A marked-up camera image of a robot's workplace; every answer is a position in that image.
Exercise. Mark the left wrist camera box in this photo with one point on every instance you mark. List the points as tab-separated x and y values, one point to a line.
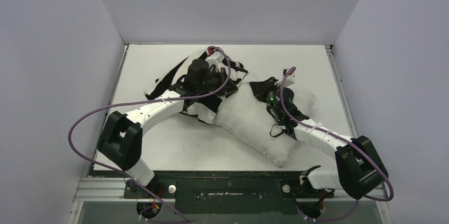
215	53

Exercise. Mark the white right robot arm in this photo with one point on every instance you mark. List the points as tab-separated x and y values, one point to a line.
359	169

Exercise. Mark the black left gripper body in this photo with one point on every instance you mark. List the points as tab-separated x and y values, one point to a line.
216	80

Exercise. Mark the white pillow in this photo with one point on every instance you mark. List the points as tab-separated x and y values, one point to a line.
247	119

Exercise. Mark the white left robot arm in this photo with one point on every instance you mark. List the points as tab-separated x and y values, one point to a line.
121	138

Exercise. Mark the black white striped pillowcase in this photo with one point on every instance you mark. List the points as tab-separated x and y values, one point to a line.
166	81

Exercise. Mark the black metal base rail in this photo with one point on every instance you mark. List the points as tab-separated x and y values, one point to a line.
220	197

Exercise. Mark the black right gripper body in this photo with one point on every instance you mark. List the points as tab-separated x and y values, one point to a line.
266	89

